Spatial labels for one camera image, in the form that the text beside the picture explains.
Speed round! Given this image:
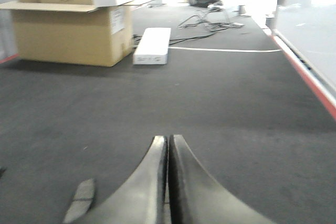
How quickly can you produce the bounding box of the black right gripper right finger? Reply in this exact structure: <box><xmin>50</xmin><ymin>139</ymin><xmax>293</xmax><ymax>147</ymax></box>
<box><xmin>169</xmin><ymin>134</ymin><xmax>273</xmax><ymax>223</ymax></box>

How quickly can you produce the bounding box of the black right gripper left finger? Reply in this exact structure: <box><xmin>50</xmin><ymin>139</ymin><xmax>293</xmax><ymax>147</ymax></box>
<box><xmin>76</xmin><ymin>136</ymin><xmax>168</xmax><ymax>223</ymax></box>

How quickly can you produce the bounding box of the grey brake pad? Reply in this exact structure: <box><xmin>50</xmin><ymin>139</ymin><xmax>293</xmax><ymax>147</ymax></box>
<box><xmin>62</xmin><ymin>178</ymin><xmax>96</xmax><ymax>223</ymax></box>

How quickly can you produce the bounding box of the black conveyor belt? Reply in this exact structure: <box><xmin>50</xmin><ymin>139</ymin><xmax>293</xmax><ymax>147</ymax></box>
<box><xmin>1</xmin><ymin>6</ymin><xmax>335</xmax><ymax>223</ymax></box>

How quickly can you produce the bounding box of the long white box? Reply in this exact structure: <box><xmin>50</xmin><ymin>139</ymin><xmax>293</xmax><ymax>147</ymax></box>
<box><xmin>133</xmin><ymin>27</ymin><xmax>171</xmax><ymax>65</ymax></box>

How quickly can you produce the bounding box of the dark bag on belt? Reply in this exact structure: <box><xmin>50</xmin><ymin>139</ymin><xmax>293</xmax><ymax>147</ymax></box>
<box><xmin>188</xmin><ymin>0</ymin><xmax>223</xmax><ymax>8</ymax></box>

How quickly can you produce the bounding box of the red conveyor frame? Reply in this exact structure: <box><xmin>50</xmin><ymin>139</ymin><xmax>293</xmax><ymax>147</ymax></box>
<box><xmin>0</xmin><ymin>28</ymin><xmax>336</xmax><ymax>121</ymax></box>

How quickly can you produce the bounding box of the black floor cable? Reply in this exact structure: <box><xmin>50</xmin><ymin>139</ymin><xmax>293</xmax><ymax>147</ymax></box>
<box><xmin>132</xmin><ymin>7</ymin><xmax>246</xmax><ymax>48</ymax></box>

